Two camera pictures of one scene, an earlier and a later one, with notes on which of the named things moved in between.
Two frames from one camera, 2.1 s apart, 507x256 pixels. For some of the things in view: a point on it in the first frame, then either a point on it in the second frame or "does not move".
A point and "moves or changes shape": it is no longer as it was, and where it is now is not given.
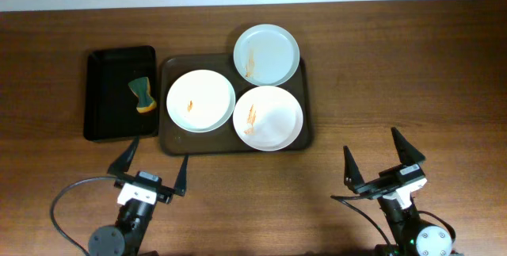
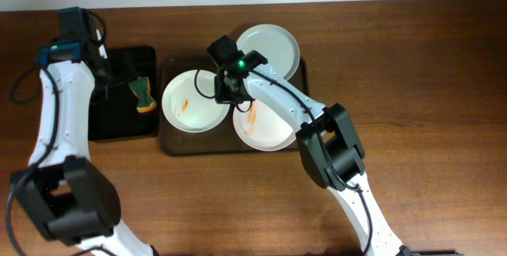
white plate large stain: x=268 y=118 does not move
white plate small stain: x=201 y=101 moves or changes shape
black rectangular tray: x=111 y=110 does not move
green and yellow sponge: x=141 y=88 does not move
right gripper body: x=372 y=187 to x=228 y=89
